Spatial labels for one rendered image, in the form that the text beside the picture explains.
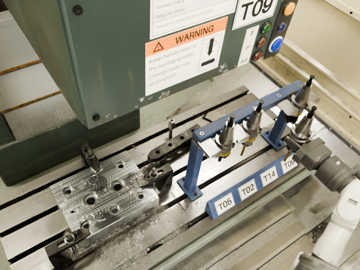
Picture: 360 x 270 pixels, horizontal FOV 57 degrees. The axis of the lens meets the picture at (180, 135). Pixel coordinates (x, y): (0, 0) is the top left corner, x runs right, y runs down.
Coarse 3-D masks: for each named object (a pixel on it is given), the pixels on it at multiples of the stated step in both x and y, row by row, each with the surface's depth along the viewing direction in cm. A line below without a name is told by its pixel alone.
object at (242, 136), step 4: (236, 124) 105; (236, 128) 104; (240, 128) 104; (236, 132) 103; (240, 132) 103; (244, 132) 103; (236, 136) 102; (240, 136) 102; (244, 136) 102; (248, 136) 102; (236, 140) 101; (240, 140) 101; (244, 140) 101
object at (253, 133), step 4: (244, 124) 104; (260, 124) 104; (244, 128) 103; (248, 128) 103; (260, 128) 104; (248, 132) 103; (252, 132) 102; (256, 132) 102; (260, 132) 105; (252, 136) 104; (256, 136) 104
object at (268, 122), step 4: (264, 112) 109; (264, 116) 108; (268, 116) 108; (264, 120) 107; (268, 120) 107; (272, 120) 107; (264, 124) 106; (268, 124) 106; (272, 124) 106; (264, 128) 105; (268, 128) 105
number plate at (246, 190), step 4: (252, 180) 123; (244, 184) 122; (248, 184) 122; (252, 184) 123; (240, 188) 121; (244, 188) 122; (248, 188) 123; (252, 188) 124; (256, 188) 125; (240, 192) 121; (244, 192) 122; (248, 192) 123; (252, 192) 124; (240, 196) 122; (244, 196) 122; (248, 196) 123
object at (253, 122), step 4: (252, 112) 100; (256, 112) 98; (260, 112) 98; (252, 116) 100; (256, 116) 99; (260, 116) 99; (248, 120) 103; (252, 120) 101; (256, 120) 100; (260, 120) 101; (248, 124) 103; (252, 124) 102; (256, 124) 101; (252, 128) 102; (256, 128) 102
